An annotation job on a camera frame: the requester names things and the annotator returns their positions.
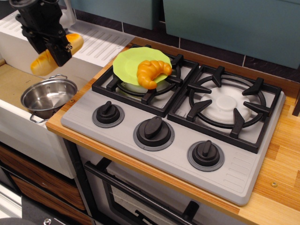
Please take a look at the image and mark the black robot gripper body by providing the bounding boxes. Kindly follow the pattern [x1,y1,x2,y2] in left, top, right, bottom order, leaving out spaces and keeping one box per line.
[9,0,67,44]

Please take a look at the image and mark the grey toy faucet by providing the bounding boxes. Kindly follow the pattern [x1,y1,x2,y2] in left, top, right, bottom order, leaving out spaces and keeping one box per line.
[60,0,76,34]

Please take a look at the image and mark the white left burner cap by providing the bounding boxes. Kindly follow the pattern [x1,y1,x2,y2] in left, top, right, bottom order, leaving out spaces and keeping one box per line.
[118,81,175,98]

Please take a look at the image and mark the toy oven door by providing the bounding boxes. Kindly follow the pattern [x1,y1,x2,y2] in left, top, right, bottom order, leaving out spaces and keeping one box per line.
[81,156,239,225]

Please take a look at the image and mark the black middle stove knob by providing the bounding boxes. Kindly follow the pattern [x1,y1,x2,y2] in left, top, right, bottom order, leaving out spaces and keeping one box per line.
[133,116,175,151]

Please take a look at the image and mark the toy bread loaf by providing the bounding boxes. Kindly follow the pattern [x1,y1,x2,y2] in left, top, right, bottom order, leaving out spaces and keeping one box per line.
[30,33,84,76]

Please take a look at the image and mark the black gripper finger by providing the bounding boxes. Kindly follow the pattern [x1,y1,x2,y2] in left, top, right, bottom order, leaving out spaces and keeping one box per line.
[46,41,72,67]
[22,29,47,54]

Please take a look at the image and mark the white right burner cap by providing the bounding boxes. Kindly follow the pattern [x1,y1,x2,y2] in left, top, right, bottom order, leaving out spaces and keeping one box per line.
[200,84,252,124]

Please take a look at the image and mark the orange toy croissant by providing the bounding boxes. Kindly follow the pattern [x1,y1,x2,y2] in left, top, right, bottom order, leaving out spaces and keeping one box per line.
[136,60,172,90]

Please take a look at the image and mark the black stove knob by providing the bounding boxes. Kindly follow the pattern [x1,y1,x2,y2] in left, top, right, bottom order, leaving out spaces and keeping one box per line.
[187,140,225,172]
[92,101,125,128]
[133,116,175,151]

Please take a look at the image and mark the white toy sink unit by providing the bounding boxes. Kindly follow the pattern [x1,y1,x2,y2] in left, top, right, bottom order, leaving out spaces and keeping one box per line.
[0,12,134,179]

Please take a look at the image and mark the black left stove knob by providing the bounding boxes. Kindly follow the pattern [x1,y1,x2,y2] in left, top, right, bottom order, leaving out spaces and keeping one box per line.
[92,101,125,128]

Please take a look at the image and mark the grey toy stove top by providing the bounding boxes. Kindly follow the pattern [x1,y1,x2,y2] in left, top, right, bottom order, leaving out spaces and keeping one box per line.
[60,60,286,207]

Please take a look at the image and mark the black right burner grate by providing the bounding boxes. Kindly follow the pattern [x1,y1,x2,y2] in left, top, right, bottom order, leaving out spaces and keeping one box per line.
[168,65,285,153]

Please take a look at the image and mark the wooden drawer fronts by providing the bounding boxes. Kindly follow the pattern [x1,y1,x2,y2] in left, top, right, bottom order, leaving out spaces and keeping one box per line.
[0,143,92,225]

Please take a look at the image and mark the small steel pot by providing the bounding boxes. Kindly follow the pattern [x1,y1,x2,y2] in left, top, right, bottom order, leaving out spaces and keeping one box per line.
[21,74,77,123]

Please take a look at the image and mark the black burner grate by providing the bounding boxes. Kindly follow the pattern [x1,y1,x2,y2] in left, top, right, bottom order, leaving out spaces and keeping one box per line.
[168,65,285,153]
[92,45,199,117]

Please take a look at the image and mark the white burner cap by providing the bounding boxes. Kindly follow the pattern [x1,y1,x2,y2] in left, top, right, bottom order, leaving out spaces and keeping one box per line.
[118,81,175,98]
[200,84,252,124]

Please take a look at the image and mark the light green plastic plate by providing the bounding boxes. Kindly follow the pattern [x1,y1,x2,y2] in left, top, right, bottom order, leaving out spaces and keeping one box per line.
[113,47,172,86]

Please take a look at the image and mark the black left burner grate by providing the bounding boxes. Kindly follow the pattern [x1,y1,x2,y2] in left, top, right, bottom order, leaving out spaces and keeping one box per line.
[92,45,199,117]

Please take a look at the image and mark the black right stove knob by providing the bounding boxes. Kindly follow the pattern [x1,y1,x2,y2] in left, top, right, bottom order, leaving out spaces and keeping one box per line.
[187,140,225,172]

